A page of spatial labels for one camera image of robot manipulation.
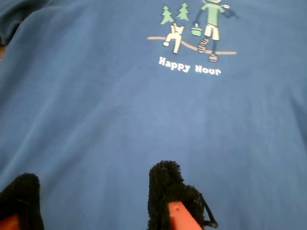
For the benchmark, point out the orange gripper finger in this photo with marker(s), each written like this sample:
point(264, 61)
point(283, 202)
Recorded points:
point(24, 191)
point(168, 182)

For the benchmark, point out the black elastic tie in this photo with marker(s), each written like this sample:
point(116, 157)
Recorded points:
point(213, 224)

